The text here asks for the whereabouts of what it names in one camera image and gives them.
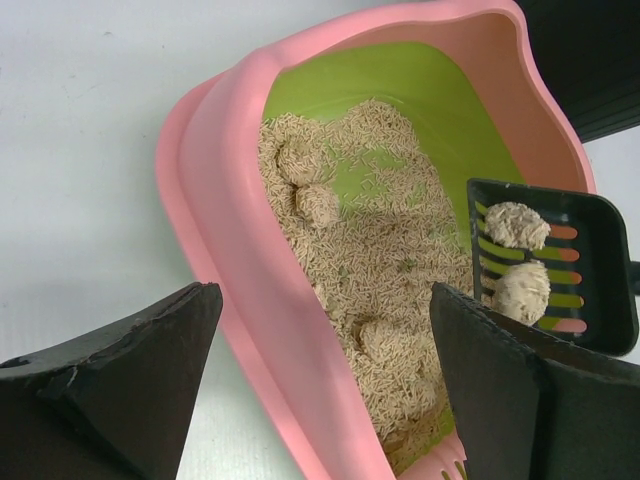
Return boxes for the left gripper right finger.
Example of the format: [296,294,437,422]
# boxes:
[430,283,639,480]

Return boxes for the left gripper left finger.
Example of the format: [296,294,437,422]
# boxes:
[1,282,223,479]

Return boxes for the litter clump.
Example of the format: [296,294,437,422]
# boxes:
[295,183,340,229]
[275,138,328,187]
[484,202,551,251]
[491,260,551,326]
[356,320,427,369]

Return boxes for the black litter scoop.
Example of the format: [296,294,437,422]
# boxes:
[467,178,639,357]

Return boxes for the pink green litter box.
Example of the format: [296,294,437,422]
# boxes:
[156,1,596,479]

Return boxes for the beige cat litter pellets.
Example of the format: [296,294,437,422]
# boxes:
[258,99,472,473]

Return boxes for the black trash bin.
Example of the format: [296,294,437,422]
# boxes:
[518,0,639,142]

